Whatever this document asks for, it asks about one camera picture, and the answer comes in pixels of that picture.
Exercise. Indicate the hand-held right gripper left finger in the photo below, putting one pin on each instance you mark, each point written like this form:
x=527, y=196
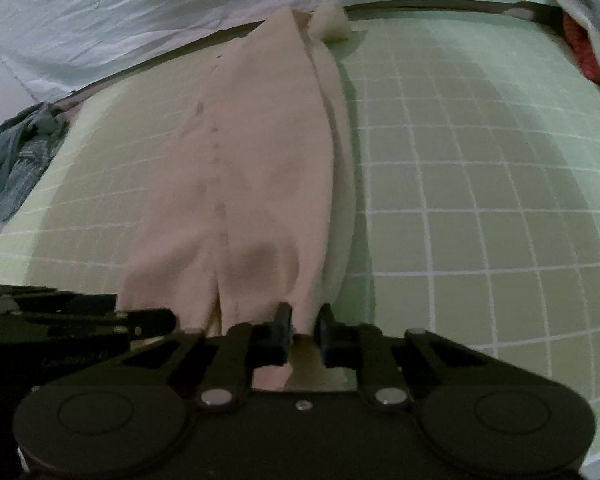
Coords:
x=280, y=332

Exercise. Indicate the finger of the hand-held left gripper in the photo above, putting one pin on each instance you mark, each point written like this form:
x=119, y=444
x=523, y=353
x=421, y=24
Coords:
x=55, y=297
x=145, y=321

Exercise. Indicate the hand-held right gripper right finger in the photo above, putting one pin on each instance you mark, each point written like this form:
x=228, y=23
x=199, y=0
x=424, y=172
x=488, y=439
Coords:
x=326, y=334

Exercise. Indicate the beige garment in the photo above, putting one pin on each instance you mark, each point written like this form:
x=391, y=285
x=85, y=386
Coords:
x=260, y=160

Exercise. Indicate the blue-grey patterned cloth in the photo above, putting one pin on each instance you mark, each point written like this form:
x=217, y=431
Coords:
x=15, y=155

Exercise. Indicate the green grid cutting mat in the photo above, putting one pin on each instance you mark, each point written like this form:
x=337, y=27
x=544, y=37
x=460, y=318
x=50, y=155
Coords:
x=470, y=185

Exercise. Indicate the pale printed curtain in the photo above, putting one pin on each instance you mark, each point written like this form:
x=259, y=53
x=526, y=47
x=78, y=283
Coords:
x=155, y=5

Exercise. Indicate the white folded cloth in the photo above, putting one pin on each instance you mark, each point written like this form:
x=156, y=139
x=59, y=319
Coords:
x=597, y=67

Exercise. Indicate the red cloth item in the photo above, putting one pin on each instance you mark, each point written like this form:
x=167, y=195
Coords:
x=582, y=50

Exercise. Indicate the brown bed frame edge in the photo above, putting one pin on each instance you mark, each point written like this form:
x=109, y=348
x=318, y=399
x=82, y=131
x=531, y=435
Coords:
x=180, y=47

